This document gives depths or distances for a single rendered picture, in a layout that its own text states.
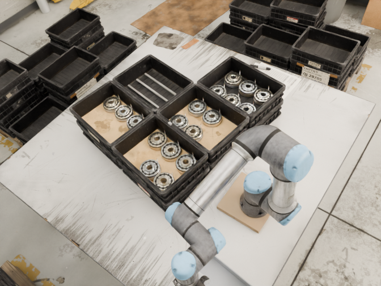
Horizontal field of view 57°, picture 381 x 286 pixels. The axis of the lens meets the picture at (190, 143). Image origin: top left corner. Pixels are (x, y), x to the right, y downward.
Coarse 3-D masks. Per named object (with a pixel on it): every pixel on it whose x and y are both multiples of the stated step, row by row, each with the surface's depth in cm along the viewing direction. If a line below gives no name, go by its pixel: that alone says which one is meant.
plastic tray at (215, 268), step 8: (216, 256) 154; (208, 264) 157; (216, 264) 157; (224, 264) 153; (208, 272) 155; (216, 272) 155; (224, 272) 154; (232, 272) 152; (216, 280) 153; (224, 280) 152; (232, 280) 152; (240, 280) 151
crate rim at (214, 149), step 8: (200, 88) 193; (176, 96) 191; (216, 96) 188; (168, 104) 188; (240, 112) 179; (168, 120) 181; (248, 120) 177; (176, 128) 177; (240, 128) 175; (232, 136) 173; (200, 144) 170; (208, 152) 166
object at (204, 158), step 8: (160, 120) 182; (136, 128) 180; (128, 136) 178; (184, 136) 174; (192, 144) 170; (128, 160) 168; (200, 160) 164; (136, 168) 165; (192, 168) 162; (144, 176) 162; (184, 176) 160; (152, 184) 159; (176, 184) 159; (160, 192) 156; (168, 192) 157
